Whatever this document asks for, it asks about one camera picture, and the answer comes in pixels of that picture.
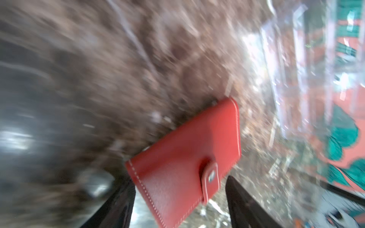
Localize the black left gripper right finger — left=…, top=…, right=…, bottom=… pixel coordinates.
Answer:
left=225, top=176, right=282, bottom=228

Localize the clear acrylic card display rack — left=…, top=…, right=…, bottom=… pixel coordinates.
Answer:
left=260, top=1, right=365, bottom=140

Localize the red leather card holder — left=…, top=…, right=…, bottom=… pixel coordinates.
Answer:
left=125, top=97, right=241, bottom=228

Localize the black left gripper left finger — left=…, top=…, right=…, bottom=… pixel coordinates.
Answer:
left=81, top=178, right=136, bottom=228

